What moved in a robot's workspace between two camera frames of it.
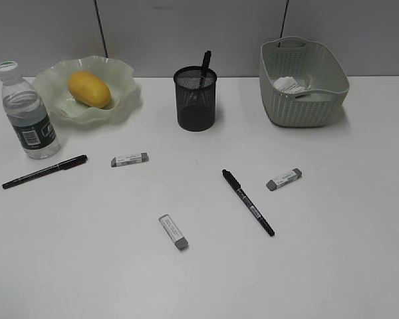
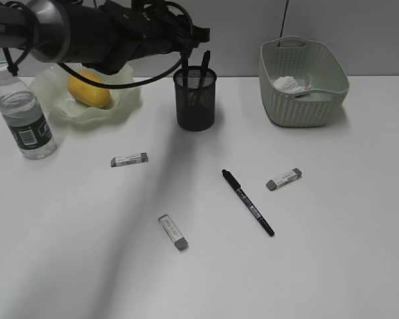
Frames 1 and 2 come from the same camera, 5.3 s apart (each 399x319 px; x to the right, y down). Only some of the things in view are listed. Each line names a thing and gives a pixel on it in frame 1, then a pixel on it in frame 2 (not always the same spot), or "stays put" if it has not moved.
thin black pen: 62,165 → 185,80
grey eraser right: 272,184 stays put
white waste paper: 288,85 stays put
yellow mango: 88,89 stays put
